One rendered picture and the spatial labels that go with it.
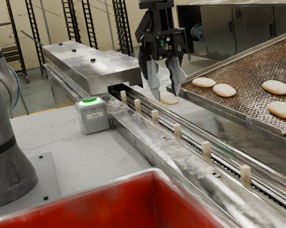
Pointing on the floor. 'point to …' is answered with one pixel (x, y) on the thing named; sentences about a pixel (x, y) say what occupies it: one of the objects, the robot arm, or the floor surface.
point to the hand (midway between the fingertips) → (165, 92)
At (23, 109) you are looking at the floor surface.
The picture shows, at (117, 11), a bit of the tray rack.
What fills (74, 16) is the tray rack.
